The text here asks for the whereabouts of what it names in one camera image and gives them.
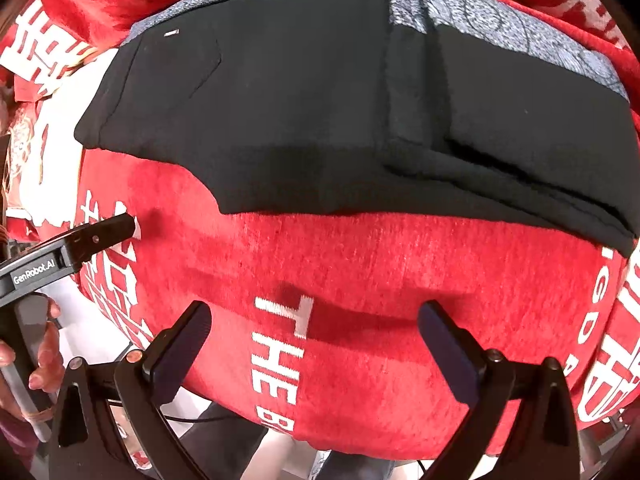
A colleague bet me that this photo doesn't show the black pants with grey patterned stripe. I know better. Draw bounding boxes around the black pants with grey patterned stripe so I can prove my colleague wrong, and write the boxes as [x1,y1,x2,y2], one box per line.
[74,0,640,259]

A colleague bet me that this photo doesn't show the black cable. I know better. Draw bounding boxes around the black cable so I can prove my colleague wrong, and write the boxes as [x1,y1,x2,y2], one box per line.
[162,412,236,423]

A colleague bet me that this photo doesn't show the person's left hand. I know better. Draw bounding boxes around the person's left hand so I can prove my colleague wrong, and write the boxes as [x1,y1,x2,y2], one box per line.
[0,299,64,422]

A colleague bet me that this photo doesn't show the red blanket with white print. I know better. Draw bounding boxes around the red blanket with white print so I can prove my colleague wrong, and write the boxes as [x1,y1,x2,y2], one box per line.
[0,0,640,461]

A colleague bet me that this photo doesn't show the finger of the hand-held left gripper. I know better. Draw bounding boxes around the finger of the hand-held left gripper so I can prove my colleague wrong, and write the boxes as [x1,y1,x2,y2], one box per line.
[64,212,139,270]

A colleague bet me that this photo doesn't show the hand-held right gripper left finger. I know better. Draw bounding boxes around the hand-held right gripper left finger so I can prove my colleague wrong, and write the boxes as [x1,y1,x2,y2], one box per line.
[47,301,213,480]

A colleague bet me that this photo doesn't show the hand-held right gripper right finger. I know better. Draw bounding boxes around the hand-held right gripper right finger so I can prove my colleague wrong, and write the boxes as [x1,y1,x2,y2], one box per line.
[417,300,584,480]

